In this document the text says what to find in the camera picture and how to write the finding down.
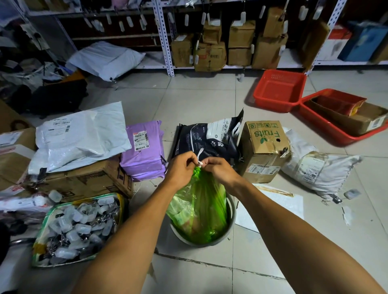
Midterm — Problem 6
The white metal shelf rack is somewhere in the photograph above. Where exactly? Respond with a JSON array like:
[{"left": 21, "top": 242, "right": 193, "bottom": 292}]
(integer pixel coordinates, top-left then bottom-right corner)
[{"left": 12, "top": 0, "right": 388, "bottom": 77}]

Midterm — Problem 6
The person's left hand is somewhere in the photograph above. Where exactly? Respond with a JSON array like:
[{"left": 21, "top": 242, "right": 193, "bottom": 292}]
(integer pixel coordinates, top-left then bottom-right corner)
[{"left": 165, "top": 151, "right": 200, "bottom": 190}]

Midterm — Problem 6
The pile of white tags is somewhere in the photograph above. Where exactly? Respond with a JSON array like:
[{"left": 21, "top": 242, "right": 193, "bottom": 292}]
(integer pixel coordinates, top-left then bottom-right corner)
[{"left": 41, "top": 196, "right": 119, "bottom": 263}]

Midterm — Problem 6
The large white poly mailer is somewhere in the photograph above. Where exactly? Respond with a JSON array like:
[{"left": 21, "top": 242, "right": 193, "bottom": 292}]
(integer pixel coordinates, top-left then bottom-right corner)
[{"left": 28, "top": 101, "right": 132, "bottom": 176}]

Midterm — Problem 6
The row of cardboard shelf boxes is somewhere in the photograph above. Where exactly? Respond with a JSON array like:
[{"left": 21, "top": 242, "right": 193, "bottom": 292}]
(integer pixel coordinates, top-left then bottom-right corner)
[{"left": 171, "top": 6, "right": 331, "bottom": 72}]

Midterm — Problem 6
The large red plastic basket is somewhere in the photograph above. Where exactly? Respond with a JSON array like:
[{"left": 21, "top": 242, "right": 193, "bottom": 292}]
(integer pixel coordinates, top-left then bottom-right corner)
[{"left": 298, "top": 88, "right": 388, "bottom": 146}]

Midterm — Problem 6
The row of hanging white tags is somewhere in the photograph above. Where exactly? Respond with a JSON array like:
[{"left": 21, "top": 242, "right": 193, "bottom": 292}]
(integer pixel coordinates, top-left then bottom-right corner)
[{"left": 83, "top": 4, "right": 325, "bottom": 34}]

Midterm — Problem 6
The purple mailer parcel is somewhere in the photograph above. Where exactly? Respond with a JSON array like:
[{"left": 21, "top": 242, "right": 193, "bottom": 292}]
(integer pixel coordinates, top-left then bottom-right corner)
[{"left": 119, "top": 120, "right": 167, "bottom": 182}]

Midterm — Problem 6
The small red plastic basket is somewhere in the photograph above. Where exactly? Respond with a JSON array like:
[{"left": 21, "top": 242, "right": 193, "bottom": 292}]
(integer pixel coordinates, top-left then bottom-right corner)
[{"left": 253, "top": 69, "right": 307, "bottom": 113}]

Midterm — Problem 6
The grey round bucket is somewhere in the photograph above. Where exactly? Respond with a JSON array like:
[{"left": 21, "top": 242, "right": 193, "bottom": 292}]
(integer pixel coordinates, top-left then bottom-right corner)
[{"left": 169, "top": 193, "right": 237, "bottom": 248}]

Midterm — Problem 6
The green plastic bag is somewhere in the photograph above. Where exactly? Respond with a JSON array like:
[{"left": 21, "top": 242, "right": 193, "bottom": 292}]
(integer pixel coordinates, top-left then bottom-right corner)
[{"left": 166, "top": 166, "right": 228, "bottom": 245}]

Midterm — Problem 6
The white and red box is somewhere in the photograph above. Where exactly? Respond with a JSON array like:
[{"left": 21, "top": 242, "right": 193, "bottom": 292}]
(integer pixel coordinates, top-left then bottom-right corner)
[{"left": 316, "top": 25, "right": 352, "bottom": 61}]

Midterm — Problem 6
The taped cardboard box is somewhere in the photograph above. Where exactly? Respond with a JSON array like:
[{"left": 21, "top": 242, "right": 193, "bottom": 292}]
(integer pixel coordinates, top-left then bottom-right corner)
[{"left": 0, "top": 127, "right": 37, "bottom": 186}]

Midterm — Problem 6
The heap of mixed parcels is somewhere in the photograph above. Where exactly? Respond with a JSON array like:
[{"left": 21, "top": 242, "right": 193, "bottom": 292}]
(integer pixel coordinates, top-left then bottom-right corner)
[{"left": 0, "top": 56, "right": 69, "bottom": 93}]

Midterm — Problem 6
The person's left forearm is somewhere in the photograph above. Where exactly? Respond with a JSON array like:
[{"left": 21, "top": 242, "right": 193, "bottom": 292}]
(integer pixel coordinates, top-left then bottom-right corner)
[{"left": 71, "top": 177, "right": 194, "bottom": 294}]

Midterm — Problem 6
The green rimmed tag tray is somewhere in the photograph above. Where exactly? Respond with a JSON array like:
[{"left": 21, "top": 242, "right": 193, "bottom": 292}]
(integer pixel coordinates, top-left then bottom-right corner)
[{"left": 32, "top": 193, "right": 127, "bottom": 269}]

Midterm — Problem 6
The flat white envelope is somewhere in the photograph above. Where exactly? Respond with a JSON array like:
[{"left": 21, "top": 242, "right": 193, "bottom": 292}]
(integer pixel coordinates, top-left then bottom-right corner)
[{"left": 235, "top": 183, "right": 305, "bottom": 233}]

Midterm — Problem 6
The white woven sack parcel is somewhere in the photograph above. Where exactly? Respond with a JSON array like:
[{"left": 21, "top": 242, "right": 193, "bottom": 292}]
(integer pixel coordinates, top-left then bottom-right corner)
[{"left": 280, "top": 127, "right": 363, "bottom": 201}]

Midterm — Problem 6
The large brown cardboard box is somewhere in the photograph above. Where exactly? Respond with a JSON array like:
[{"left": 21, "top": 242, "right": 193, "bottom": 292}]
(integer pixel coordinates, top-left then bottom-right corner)
[{"left": 30, "top": 154, "right": 134, "bottom": 201}]

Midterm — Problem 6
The person's right forearm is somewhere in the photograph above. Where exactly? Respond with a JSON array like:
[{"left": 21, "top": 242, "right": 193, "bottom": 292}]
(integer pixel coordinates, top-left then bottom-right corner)
[{"left": 226, "top": 180, "right": 387, "bottom": 294}]

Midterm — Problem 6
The white pillow shaped parcel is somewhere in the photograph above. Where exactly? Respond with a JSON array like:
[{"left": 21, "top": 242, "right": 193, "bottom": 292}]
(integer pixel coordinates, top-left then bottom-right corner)
[{"left": 65, "top": 41, "right": 146, "bottom": 82}]

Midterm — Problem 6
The black bag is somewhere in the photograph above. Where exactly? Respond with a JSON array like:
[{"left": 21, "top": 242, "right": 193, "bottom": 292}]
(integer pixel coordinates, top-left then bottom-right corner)
[{"left": 27, "top": 79, "right": 89, "bottom": 118}]

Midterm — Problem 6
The person's right hand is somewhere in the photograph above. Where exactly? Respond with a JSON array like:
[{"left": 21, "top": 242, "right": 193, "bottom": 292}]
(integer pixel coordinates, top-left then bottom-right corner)
[{"left": 200, "top": 156, "right": 244, "bottom": 192}]

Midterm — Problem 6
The open flat cardboard box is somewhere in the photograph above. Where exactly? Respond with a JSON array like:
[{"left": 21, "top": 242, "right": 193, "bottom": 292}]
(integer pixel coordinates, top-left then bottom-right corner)
[{"left": 309, "top": 96, "right": 388, "bottom": 136}]

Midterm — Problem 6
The long white wrapped parcel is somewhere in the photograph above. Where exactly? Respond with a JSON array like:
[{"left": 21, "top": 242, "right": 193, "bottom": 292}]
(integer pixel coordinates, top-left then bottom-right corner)
[{"left": 0, "top": 193, "right": 53, "bottom": 213}]

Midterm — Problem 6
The blue box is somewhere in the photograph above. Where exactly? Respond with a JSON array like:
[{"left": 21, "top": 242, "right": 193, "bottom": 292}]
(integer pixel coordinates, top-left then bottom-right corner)
[{"left": 338, "top": 21, "right": 388, "bottom": 63}]

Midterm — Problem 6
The red inner box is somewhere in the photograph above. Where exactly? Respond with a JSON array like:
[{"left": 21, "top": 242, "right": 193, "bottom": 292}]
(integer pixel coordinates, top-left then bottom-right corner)
[{"left": 315, "top": 95, "right": 367, "bottom": 117}]

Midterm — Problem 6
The dark paw print bag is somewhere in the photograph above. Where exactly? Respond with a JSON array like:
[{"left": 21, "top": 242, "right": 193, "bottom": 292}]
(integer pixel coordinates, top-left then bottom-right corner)
[{"left": 174, "top": 108, "right": 245, "bottom": 166}]

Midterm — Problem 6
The cardboard box with green print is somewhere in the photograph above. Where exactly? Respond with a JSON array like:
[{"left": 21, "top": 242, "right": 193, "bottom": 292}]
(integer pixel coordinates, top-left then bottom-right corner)
[{"left": 238, "top": 120, "right": 292, "bottom": 184}]

